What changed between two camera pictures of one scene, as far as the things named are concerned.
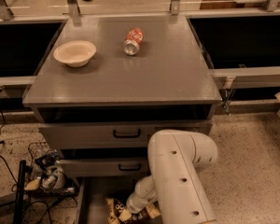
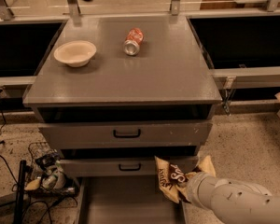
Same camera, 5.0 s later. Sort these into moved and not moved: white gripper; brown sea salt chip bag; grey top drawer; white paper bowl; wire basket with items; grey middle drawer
Moved: brown sea salt chip bag; white gripper
Not moved: wire basket with items; grey top drawer; white paper bowl; grey middle drawer
